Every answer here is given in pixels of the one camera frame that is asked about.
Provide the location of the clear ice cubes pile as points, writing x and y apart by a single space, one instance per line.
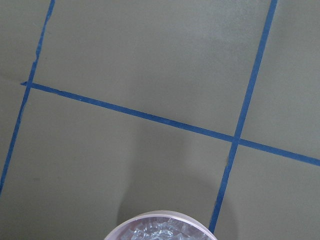
162 228

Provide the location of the pink bowl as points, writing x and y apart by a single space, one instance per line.
115 233

